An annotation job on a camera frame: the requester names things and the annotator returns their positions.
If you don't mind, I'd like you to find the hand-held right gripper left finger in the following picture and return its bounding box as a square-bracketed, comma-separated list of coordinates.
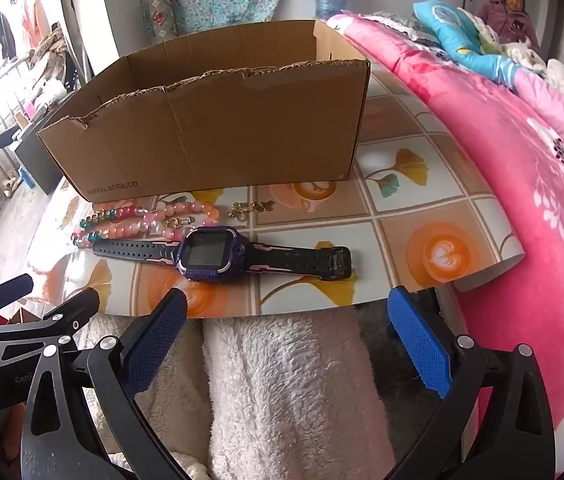
[20, 287, 193, 480]

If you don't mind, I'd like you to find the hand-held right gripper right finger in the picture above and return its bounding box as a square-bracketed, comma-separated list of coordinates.
[387, 285, 556, 480]

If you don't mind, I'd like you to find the multicoloured bead bracelet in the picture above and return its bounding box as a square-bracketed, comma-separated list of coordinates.
[72, 207, 132, 250]

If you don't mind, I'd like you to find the purple black smartwatch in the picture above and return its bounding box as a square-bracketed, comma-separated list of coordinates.
[92, 226, 353, 285]

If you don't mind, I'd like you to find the pink bead bracelet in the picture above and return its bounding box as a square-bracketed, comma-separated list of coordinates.
[99, 201, 221, 242]

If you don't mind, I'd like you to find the gold butterfly charm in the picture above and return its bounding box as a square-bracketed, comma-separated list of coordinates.
[228, 200, 275, 221]

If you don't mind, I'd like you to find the brown cardboard box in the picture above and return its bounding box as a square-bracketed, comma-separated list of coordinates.
[36, 19, 371, 200]

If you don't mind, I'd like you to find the pink floral blanket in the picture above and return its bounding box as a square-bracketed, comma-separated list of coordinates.
[327, 12, 564, 480]

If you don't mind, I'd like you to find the pile of clothes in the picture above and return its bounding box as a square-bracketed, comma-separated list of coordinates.
[29, 22, 80, 96]

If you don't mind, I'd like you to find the orange hanging garment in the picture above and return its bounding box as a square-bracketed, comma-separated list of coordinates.
[20, 0, 50, 43]

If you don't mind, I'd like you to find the blue patterned pillow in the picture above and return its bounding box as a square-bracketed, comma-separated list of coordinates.
[413, 1, 548, 92]

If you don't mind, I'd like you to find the grey lace-edged pillow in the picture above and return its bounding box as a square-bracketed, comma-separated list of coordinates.
[369, 11, 438, 43]

